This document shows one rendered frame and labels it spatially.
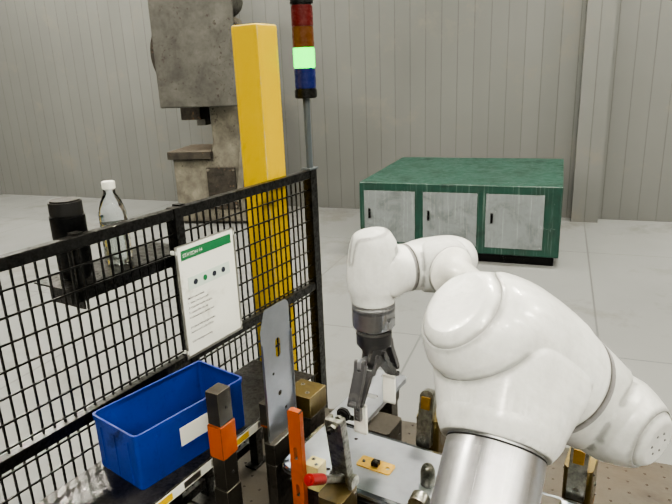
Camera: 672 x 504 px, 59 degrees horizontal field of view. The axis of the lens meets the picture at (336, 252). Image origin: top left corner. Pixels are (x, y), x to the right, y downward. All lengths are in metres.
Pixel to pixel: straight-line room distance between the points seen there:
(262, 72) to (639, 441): 1.44
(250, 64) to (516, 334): 1.41
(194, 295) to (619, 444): 1.14
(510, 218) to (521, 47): 2.63
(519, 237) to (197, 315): 4.64
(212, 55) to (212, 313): 5.95
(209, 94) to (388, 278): 6.41
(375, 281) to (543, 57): 6.78
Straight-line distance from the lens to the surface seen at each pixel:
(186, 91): 7.57
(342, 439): 1.21
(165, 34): 7.66
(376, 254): 1.16
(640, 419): 0.73
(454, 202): 5.94
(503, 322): 0.58
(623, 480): 2.01
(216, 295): 1.67
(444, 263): 1.20
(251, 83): 1.85
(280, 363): 1.47
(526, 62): 7.83
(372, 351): 1.25
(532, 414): 0.60
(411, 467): 1.43
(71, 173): 11.06
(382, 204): 6.11
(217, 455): 1.43
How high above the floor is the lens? 1.85
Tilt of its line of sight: 17 degrees down
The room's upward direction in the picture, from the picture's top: 2 degrees counter-clockwise
